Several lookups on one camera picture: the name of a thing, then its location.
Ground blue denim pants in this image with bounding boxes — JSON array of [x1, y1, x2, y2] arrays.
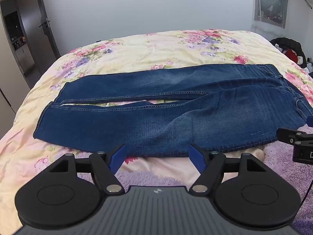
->
[[33, 63, 313, 158]]

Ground black cable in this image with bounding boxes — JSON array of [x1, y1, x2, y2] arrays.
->
[[300, 179, 313, 205]]

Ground floral yellow quilt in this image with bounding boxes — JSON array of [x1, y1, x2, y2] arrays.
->
[[0, 29, 313, 235]]

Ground grey printed curtain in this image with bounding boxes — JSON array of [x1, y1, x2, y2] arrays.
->
[[252, 0, 291, 29]]

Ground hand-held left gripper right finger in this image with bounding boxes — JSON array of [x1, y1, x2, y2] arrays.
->
[[189, 143, 270, 196]]

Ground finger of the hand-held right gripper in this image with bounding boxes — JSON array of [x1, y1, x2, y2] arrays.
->
[[276, 127, 313, 148]]

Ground red cloth item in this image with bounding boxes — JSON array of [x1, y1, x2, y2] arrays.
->
[[286, 49, 298, 62]]

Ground dark shelf cabinet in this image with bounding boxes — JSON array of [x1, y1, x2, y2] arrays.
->
[[0, 0, 35, 72]]

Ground purple fuzzy blanket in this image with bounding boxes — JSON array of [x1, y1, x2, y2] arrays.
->
[[114, 124, 313, 235]]

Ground dark grey door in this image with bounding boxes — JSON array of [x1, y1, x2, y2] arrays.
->
[[34, 0, 61, 60]]

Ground black clothing pile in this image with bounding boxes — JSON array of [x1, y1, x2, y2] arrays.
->
[[269, 37, 307, 66]]

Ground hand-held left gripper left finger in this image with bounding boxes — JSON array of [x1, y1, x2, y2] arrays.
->
[[45, 144, 127, 195]]

